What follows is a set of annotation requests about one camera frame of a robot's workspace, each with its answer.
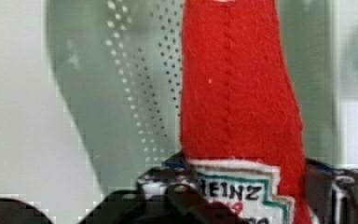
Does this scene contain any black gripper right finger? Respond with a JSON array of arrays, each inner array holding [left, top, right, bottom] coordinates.
[[305, 159, 358, 224]]

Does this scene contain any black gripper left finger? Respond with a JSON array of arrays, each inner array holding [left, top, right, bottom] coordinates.
[[79, 152, 244, 224]]

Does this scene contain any red ketchup bottle plush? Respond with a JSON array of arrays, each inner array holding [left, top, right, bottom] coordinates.
[[180, 0, 313, 224]]

